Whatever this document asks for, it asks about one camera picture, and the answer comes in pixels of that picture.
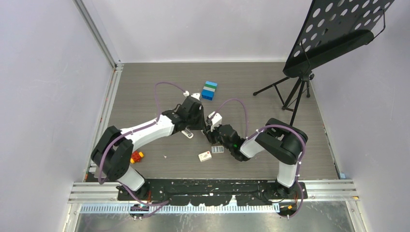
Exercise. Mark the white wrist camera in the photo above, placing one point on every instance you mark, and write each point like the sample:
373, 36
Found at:
194, 95
214, 120

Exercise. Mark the black music stand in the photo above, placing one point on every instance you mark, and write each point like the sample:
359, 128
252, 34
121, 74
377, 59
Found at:
331, 29

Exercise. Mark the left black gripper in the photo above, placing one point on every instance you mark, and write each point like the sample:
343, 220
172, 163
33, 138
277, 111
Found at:
200, 124

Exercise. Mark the red yellow toy brick car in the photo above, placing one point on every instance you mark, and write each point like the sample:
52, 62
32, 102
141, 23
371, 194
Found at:
136, 157

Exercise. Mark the aluminium frame rail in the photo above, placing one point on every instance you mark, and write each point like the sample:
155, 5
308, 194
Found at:
106, 69

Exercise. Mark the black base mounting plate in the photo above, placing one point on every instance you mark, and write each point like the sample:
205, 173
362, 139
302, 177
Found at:
213, 192

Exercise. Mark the blue green toy brick stack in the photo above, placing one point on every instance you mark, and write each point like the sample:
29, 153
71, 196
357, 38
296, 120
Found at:
208, 90

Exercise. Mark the clear staples tray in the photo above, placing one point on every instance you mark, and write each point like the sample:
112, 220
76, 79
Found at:
217, 149

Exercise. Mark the olive green white stapler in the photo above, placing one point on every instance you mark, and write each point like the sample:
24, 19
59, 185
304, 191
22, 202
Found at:
189, 134

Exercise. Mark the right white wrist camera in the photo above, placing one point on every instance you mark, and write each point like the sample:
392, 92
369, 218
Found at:
214, 120

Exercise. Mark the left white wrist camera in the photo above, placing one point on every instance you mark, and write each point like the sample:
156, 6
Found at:
194, 95

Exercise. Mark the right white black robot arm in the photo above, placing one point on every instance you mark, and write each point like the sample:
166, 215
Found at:
284, 142

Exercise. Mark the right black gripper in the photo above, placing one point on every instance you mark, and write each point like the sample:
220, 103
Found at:
209, 134

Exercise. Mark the white staples box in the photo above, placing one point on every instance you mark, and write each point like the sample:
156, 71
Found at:
205, 156

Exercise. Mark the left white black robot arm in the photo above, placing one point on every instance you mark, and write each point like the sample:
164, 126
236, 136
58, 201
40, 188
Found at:
112, 153

